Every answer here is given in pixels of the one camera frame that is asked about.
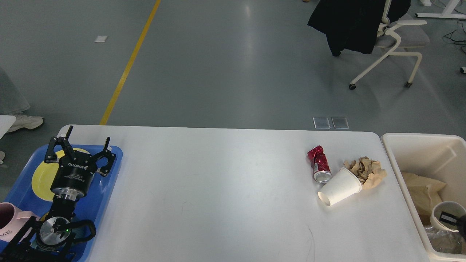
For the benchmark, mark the white tissue block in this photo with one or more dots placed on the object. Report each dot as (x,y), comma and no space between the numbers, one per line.
(343,185)

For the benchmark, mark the brown paper bag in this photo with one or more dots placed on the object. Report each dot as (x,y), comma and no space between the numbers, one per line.
(424,194)

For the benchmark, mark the floor outlet plate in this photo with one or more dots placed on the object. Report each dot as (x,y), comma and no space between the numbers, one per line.
(340,122)
(321,123)

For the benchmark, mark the left floor outlet plate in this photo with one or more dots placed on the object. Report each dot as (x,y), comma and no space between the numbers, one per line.
(321,123)

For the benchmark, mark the yellow plate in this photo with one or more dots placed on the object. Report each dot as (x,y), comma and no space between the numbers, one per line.
(43,177)

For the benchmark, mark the pink mug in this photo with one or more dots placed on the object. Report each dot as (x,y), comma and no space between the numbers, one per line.
(12,219)

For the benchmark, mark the crushed red can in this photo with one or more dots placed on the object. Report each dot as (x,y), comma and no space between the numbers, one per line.
(319,162)

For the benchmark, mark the white paper cup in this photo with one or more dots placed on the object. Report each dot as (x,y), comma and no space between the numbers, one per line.
(451,207)

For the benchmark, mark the white waste bin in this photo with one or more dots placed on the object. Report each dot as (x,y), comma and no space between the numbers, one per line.
(436,156)

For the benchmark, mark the person in light clothes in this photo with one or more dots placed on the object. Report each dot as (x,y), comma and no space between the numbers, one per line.
(12,102)

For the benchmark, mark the silver foil bag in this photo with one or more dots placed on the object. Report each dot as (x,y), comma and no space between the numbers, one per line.
(445,241)

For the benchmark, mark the black jacket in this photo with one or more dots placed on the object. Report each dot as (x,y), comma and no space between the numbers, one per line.
(348,24)

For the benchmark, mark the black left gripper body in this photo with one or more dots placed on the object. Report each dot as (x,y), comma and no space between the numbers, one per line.
(74,176)

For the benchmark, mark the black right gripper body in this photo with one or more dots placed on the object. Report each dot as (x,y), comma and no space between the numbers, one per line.
(461,226)

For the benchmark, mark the brown paper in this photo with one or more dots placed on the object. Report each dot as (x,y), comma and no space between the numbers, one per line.
(369,172)

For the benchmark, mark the white desk leg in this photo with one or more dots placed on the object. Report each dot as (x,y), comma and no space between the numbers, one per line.
(448,12)

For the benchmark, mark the white office chair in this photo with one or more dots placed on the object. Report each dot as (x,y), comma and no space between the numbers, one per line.
(398,38)

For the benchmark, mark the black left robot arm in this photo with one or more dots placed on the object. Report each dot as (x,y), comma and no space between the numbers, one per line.
(59,200)

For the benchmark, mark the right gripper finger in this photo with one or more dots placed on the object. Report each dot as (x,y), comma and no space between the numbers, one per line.
(448,218)

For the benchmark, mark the blue plastic tray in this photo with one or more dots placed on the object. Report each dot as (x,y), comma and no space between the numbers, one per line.
(91,207)

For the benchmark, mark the right floor outlet plate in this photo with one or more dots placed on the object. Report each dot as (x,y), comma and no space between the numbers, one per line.
(340,122)

